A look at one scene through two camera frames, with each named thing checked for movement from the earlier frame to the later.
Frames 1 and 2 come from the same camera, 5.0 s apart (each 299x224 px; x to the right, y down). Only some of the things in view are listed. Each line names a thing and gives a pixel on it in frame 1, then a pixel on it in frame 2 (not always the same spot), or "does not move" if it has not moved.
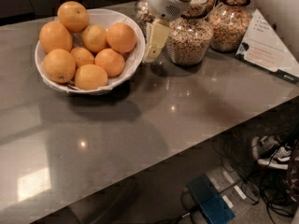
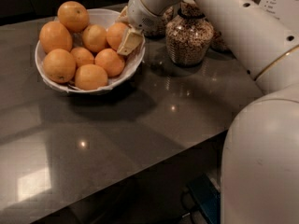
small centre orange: x=82 y=56 does not move
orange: x=111 y=60 does not move
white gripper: x=163 y=2 to x=139 y=15
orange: x=121 y=37 does not move
